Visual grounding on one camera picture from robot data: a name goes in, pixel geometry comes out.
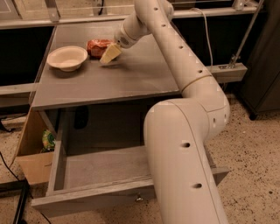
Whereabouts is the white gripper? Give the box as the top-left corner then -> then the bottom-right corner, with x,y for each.
100,20 -> 137,64

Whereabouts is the crushed red coke can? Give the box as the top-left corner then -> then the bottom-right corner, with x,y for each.
87,39 -> 113,59

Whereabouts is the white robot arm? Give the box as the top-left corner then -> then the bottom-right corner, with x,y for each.
115,0 -> 230,224

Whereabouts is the open grey top drawer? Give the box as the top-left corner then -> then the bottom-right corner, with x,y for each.
31,116 -> 230,219

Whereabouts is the metal drawer knob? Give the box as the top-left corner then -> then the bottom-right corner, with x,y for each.
135,192 -> 144,203

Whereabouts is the white paper bowl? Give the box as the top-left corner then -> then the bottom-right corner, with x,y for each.
46,45 -> 88,72

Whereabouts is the grey wooden cabinet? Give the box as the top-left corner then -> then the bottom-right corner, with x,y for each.
31,21 -> 181,144

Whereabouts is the green snack bag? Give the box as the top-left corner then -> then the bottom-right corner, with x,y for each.
41,129 -> 56,153

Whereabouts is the metal diagonal rod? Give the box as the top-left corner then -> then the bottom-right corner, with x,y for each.
227,0 -> 264,68

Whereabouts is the brown cardboard box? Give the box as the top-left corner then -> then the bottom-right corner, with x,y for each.
16,110 -> 53,185

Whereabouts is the dark cabinet on right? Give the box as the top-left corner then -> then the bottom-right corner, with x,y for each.
238,0 -> 280,120

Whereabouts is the black metal stand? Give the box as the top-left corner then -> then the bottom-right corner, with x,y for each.
0,179 -> 30,224

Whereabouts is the white hanging cable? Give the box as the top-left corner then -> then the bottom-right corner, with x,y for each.
189,7 -> 214,68

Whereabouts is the grey wooden side rail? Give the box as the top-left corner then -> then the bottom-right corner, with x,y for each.
207,63 -> 248,83

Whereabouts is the black floor cable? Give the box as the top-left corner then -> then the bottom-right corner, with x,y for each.
0,150 -> 21,182

